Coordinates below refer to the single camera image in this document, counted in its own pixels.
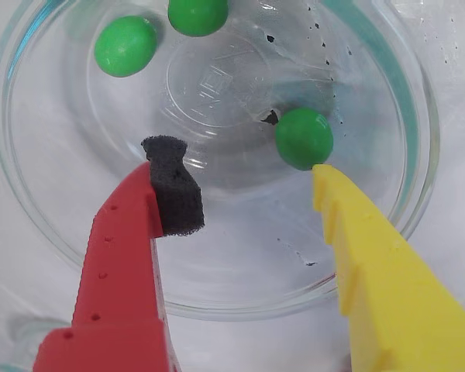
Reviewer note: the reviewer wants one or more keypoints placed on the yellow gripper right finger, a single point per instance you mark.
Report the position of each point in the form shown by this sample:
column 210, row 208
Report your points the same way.
column 391, row 290

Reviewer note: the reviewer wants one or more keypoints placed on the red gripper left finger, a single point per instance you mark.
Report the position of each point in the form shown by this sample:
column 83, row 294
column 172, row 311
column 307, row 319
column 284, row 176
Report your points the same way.
column 120, row 290

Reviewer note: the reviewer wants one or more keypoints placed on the green candy pill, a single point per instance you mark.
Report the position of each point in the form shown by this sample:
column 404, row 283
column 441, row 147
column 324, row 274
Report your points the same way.
column 126, row 45
column 304, row 139
column 197, row 15

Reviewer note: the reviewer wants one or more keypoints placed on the white table cloth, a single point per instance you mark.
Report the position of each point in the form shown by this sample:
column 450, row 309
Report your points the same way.
column 461, row 193

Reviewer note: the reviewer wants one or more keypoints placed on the glass bowl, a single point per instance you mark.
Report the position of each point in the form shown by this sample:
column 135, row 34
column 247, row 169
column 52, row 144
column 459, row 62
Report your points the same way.
column 236, row 232

